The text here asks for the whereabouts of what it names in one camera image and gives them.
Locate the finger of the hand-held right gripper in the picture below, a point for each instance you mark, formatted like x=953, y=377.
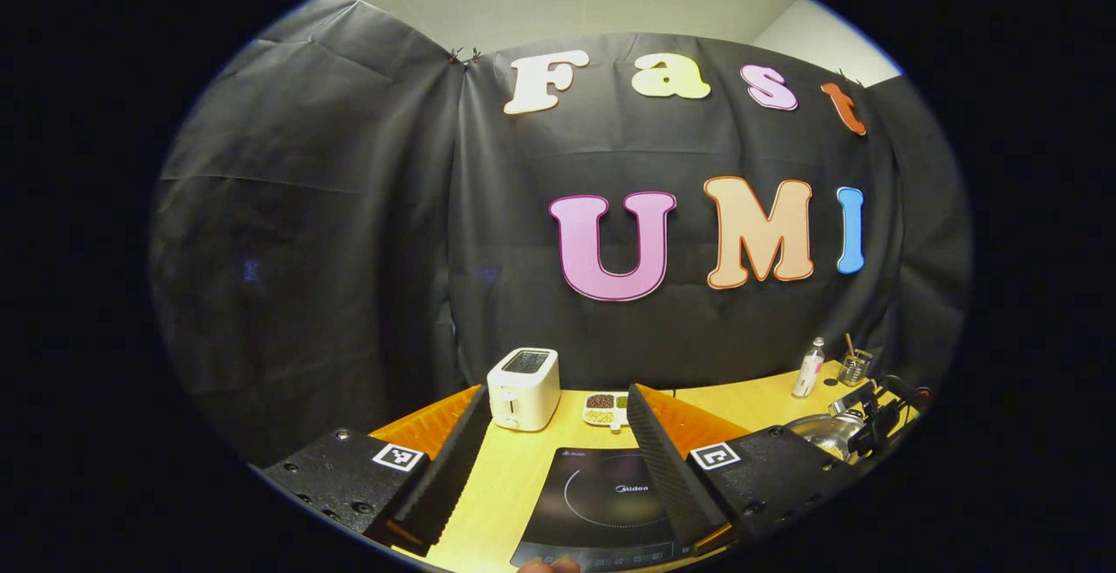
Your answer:
x=872, y=429

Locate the clear bottle with white label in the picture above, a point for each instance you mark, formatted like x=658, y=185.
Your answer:
x=808, y=371

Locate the black backdrop cloth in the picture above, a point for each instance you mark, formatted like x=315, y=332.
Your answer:
x=349, y=250

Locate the black induction cooktop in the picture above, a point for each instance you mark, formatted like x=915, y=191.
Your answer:
x=602, y=503

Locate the white tray of beans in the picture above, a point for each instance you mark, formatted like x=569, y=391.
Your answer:
x=603, y=409

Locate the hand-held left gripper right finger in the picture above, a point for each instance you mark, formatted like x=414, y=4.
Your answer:
x=667, y=468

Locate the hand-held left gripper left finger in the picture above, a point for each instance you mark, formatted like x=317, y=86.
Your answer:
x=449, y=468

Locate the white toaster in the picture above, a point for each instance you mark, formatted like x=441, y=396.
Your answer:
x=523, y=390

